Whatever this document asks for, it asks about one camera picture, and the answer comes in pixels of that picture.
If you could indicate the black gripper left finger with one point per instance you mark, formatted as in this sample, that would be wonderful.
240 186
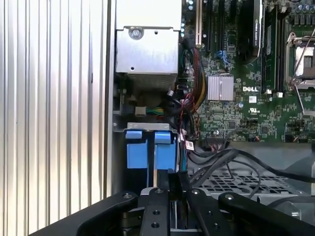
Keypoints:
160 218

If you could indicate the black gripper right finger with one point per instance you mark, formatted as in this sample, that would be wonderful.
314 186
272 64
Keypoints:
209 216

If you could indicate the hard disk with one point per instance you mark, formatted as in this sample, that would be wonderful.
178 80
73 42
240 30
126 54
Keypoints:
165 157

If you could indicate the blue disk carrier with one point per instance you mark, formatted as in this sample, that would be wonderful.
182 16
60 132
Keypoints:
136 157

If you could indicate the grey metal disk bay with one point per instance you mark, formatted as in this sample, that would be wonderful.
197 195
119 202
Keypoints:
295 157

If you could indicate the black RAM slot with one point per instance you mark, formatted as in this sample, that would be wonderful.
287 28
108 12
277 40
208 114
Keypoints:
280 49
263 61

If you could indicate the black expansion slot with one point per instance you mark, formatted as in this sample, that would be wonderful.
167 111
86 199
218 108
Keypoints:
221 24
209 24

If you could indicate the tan expansion slot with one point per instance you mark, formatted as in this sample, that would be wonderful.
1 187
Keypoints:
198 24

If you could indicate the black board connector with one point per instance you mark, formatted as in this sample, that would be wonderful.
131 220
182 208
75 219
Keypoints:
215 140

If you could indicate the green motherboard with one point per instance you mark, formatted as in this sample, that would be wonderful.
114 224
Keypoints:
265 115

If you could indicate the silver chipset heatsink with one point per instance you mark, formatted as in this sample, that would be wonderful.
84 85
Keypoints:
220 88

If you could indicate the dark grey PC case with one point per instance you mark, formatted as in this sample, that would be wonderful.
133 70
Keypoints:
110 73

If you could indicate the metal socket cover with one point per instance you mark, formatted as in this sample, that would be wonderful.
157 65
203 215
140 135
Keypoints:
306 84

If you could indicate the silver power supply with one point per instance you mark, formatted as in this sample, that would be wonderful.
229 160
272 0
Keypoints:
147 54

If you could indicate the metal locking lever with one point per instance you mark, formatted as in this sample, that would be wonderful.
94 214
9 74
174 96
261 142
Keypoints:
302 61

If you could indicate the CPU socket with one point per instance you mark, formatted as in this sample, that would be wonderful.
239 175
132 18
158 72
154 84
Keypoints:
307 61

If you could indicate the black graphics card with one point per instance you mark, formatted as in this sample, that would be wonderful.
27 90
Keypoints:
248 32

